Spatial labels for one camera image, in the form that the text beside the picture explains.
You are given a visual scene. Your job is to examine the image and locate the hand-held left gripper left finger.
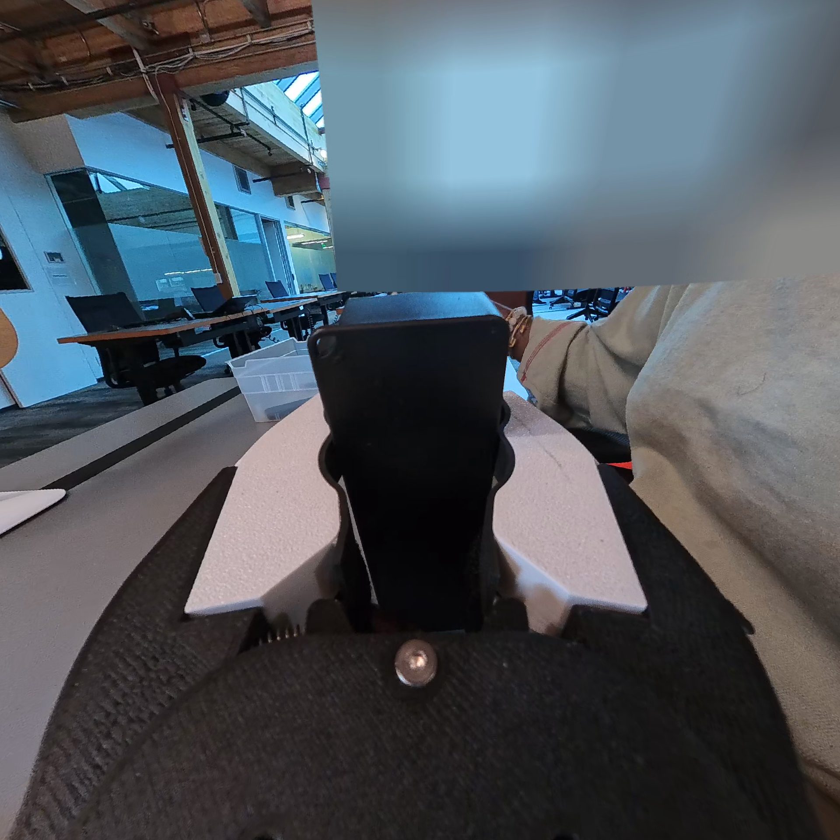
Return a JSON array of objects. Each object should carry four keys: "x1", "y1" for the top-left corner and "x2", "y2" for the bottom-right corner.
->
[{"x1": 185, "y1": 397, "x2": 363, "y2": 634}]

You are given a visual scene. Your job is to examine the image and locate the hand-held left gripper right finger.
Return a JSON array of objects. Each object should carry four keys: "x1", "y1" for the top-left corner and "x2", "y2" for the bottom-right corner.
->
[{"x1": 484, "y1": 390, "x2": 648, "y2": 635}]

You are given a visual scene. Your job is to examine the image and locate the clear plastic bin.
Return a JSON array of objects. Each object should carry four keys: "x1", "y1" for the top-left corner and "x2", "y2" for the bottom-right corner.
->
[{"x1": 226, "y1": 338, "x2": 322, "y2": 424}]

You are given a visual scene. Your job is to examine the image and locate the black usb hub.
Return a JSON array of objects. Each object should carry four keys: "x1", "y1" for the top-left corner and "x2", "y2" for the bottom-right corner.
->
[{"x1": 307, "y1": 290, "x2": 511, "y2": 632}]

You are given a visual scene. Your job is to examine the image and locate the person's right forearm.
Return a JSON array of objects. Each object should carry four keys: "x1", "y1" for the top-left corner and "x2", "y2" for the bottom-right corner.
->
[{"x1": 489, "y1": 289, "x2": 664, "y2": 434}]

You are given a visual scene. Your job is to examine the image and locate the person's grey sweatshirt torso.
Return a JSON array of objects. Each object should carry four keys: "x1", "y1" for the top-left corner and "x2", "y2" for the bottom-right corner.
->
[{"x1": 626, "y1": 279, "x2": 840, "y2": 808}]

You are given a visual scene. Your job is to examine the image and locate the wooden top office desk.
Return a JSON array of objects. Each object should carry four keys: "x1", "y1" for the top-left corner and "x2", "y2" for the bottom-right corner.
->
[{"x1": 58, "y1": 298, "x2": 301, "y2": 404}]

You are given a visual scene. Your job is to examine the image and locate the wooden support post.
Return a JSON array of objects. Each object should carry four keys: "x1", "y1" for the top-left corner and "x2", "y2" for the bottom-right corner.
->
[{"x1": 154, "y1": 88, "x2": 240, "y2": 299}]

